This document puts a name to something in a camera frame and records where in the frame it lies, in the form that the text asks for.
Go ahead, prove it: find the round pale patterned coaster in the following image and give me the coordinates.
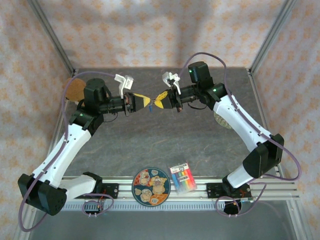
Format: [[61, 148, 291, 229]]
[[213, 111, 233, 130]]

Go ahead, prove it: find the brown plush dog toy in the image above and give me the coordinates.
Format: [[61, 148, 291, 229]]
[[65, 77, 87, 102]]

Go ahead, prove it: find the pack of coloured markers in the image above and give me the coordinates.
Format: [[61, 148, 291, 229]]
[[166, 161, 198, 196]]

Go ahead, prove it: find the round cartoon bear coaster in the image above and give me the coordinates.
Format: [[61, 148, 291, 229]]
[[131, 166, 172, 206]]

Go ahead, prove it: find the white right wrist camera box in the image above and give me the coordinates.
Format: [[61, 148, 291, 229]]
[[161, 71, 181, 95]]

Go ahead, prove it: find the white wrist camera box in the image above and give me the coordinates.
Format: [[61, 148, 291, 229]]
[[114, 73, 135, 100], [161, 71, 181, 95]]

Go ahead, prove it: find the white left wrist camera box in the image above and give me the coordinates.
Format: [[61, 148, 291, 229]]
[[114, 73, 135, 100]]

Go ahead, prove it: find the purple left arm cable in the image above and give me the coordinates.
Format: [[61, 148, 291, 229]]
[[18, 71, 118, 233]]

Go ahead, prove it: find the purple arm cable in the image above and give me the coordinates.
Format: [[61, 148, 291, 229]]
[[179, 51, 302, 181], [18, 71, 118, 233]]

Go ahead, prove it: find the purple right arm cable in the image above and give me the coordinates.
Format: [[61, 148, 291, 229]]
[[179, 51, 302, 181]]

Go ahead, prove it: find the aluminium table side rail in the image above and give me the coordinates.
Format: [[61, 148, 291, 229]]
[[246, 68, 286, 176], [47, 72, 76, 161]]

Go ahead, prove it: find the aluminium frame post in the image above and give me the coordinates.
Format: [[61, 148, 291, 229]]
[[26, 0, 77, 76], [246, 0, 298, 73]]

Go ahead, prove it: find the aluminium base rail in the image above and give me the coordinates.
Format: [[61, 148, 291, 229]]
[[61, 176, 301, 201]]

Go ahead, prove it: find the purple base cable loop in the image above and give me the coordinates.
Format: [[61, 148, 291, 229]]
[[82, 193, 115, 213], [215, 183, 267, 217]]

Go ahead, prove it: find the grey slotted cable duct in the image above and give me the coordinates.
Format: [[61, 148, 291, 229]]
[[59, 202, 251, 212]]

